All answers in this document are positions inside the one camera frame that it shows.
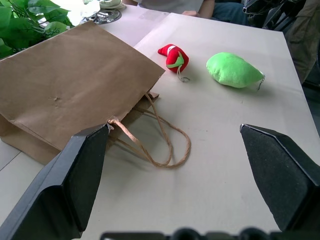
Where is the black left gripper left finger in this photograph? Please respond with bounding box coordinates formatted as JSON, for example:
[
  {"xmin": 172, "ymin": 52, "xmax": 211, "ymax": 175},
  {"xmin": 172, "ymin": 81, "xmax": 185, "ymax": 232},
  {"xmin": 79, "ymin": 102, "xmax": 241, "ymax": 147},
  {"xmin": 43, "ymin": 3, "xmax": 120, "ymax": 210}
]
[{"xmin": 0, "ymin": 124, "xmax": 110, "ymax": 240}]

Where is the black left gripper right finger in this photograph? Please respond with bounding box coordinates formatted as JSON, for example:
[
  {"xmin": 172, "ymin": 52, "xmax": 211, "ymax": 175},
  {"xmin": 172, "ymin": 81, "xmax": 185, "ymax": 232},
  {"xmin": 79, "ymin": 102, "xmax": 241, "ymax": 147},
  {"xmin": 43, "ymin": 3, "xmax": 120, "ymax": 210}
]
[{"xmin": 239, "ymin": 123, "xmax": 320, "ymax": 232}]

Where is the green plush toy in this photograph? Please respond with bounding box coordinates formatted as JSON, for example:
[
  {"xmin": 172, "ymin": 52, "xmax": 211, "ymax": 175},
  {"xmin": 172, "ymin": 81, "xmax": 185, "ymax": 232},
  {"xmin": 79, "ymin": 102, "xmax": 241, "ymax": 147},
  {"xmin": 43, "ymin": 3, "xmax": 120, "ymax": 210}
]
[{"xmin": 205, "ymin": 51, "xmax": 266, "ymax": 89}]

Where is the red plush toy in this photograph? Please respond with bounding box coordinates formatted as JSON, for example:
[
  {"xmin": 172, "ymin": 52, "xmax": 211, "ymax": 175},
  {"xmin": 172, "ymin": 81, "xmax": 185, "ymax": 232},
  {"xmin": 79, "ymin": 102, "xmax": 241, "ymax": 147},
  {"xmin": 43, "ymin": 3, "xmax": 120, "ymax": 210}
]
[{"xmin": 157, "ymin": 43, "xmax": 190, "ymax": 75}]

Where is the black chair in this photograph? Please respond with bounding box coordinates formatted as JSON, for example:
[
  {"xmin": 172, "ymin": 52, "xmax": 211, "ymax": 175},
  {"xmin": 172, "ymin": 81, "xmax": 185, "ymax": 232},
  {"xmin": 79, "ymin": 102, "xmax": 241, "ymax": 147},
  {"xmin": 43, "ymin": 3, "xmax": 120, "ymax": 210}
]
[{"xmin": 242, "ymin": 0, "xmax": 307, "ymax": 32}]

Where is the green artificial leafy plant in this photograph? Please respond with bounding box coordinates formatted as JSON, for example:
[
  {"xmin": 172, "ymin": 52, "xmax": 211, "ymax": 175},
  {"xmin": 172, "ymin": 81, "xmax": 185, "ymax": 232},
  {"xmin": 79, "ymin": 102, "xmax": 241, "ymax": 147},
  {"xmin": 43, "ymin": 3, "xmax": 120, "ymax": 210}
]
[{"xmin": 0, "ymin": 0, "xmax": 75, "ymax": 60}]

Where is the round metal dish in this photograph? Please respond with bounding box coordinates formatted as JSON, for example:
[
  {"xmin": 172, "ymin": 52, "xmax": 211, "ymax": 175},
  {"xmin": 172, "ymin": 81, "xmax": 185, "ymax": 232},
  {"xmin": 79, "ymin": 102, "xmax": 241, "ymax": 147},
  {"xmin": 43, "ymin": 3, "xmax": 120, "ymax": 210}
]
[{"xmin": 84, "ymin": 8, "xmax": 123, "ymax": 25}]

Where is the person in dark trousers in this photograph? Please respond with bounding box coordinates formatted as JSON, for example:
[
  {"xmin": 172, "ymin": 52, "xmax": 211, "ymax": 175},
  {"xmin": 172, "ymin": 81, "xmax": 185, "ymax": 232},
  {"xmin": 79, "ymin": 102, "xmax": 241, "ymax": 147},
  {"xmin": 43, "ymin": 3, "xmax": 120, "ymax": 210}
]
[{"xmin": 181, "ymin": 0, "xmax": 251, "ymax": 26}]

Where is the pale green coiled object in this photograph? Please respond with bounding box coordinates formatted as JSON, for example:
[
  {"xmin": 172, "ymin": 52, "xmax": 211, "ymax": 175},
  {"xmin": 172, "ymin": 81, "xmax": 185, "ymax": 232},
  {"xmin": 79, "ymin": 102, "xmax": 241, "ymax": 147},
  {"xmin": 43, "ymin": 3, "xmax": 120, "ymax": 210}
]
[{"xmin": 99, "ymin": 0, "xmax": 128, "ymax": 11}]

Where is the brown paper bag with handles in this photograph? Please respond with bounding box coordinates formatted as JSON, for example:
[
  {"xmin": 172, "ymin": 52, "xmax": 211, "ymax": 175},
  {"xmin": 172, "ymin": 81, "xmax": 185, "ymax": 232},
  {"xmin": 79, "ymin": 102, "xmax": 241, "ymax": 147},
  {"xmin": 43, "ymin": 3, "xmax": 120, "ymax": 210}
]
[{"xmin": 0, "ymin": 20, "xmax": 192, "ymax": 169}]

